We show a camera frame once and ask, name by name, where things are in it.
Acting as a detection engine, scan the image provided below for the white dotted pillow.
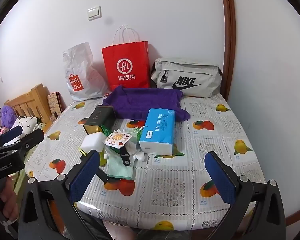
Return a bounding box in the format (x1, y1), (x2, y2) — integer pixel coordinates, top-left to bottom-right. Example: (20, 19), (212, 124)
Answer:
(12, 116), (41, 141)

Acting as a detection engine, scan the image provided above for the white tissue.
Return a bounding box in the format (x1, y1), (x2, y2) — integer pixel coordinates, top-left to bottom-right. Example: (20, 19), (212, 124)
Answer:
(125, 140), (145, 163)

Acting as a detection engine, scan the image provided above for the fruit print snack packet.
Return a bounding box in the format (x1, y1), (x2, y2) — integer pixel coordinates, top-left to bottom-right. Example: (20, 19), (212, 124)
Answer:
(103, 130), (132, 149)

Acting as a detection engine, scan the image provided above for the patterned book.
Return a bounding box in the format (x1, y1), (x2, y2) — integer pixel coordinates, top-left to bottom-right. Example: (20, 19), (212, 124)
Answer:
(47, 92), (63, 121)

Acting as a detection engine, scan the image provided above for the wooden headboard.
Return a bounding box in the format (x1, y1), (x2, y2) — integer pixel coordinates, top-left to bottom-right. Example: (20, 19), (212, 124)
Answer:
(4, 83), (51, 124)

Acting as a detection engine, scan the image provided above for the red Haidilao paper bag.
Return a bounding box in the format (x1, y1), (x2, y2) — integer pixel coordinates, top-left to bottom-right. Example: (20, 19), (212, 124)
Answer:
(101, 24), (151, 92)

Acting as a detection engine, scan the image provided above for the fruit print tablecloth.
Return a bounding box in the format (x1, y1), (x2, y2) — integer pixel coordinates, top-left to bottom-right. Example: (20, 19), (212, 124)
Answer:
(25, 93), (267, 231)

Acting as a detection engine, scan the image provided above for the white Miniso plastic bag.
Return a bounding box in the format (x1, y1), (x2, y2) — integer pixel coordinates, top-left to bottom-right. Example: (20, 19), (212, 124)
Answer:
(63, 42), (109, 101)

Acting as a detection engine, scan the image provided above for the white sponge block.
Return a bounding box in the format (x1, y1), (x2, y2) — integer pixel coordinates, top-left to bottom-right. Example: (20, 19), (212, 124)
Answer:
(79, 132), (106, 154)

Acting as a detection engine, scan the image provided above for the person's left hand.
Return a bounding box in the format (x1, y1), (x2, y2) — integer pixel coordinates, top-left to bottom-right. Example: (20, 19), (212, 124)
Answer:
(0, 177), (18, 222)

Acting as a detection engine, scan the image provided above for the grey Nike pouch bag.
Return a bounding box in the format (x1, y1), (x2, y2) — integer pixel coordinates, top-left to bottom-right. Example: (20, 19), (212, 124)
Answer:
(151, 58), (222, 98)

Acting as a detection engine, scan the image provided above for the brown wooden door frame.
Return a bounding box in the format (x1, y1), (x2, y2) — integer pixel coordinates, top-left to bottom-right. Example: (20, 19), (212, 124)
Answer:
(220, 0), (236, 100)

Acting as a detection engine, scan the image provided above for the blue tissue pack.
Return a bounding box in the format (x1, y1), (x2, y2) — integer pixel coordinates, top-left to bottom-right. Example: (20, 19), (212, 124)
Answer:
(139, 108), (175, 156)

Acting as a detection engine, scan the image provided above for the black watch strap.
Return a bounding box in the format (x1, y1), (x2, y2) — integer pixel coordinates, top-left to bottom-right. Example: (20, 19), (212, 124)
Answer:
(111, 144), (132, 168)

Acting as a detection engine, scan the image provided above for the yellow mesh pouch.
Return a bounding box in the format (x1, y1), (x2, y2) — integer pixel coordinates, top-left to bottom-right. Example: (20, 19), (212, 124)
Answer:
(79, 148), (107, 167)

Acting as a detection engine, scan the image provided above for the white wall light switch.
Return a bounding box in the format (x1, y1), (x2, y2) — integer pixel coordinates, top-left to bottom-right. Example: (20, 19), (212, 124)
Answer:
(87, 5), (102, 21)

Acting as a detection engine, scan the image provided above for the mint green cloth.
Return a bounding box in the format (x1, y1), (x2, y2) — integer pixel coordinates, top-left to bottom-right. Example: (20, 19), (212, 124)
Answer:
(104, 147), (134, 180)

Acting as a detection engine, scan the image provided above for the purple towel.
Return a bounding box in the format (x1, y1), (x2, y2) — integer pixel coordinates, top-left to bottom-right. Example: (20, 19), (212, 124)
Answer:
(102, 86), (190, 121)

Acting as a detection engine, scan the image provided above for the dark green tea tin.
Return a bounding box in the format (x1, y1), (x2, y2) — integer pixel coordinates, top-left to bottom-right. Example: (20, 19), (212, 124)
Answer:
(83, 105), (116, 134)

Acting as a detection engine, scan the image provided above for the purple plush toy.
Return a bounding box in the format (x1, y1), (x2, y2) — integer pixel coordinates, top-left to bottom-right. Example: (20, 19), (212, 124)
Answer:
(0, 105), (17, 129)

